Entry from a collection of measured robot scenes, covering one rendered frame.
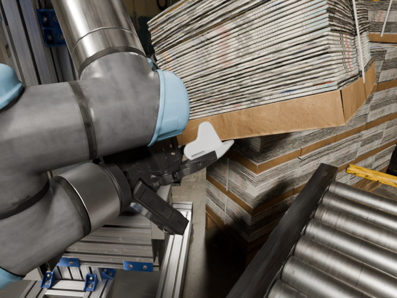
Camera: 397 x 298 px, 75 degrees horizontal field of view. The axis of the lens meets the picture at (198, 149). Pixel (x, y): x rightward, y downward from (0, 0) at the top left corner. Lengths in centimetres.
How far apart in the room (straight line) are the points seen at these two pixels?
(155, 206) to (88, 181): 10
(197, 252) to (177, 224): 122
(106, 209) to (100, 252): 51
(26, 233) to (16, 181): 5
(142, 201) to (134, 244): 42
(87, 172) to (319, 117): 28
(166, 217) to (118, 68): 21
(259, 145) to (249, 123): 68
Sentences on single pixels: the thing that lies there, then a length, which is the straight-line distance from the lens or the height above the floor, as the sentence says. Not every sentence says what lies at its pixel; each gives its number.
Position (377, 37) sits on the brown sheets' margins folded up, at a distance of 207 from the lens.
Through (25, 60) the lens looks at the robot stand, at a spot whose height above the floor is 110.
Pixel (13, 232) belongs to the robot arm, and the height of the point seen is 104.
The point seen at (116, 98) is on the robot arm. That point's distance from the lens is 25.
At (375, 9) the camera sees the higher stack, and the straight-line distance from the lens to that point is 210.
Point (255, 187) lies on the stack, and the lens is 118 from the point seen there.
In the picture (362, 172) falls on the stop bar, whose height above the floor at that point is 82.
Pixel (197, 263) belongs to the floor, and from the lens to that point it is 155.
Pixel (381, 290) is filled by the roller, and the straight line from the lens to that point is 59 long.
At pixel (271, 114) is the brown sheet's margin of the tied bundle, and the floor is 108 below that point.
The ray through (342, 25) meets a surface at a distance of 43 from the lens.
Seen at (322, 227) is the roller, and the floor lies 80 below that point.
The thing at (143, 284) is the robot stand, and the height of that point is 21.
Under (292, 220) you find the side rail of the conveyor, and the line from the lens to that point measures 63.
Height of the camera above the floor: 120
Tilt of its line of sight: 27 degrees down
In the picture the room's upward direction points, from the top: straight up
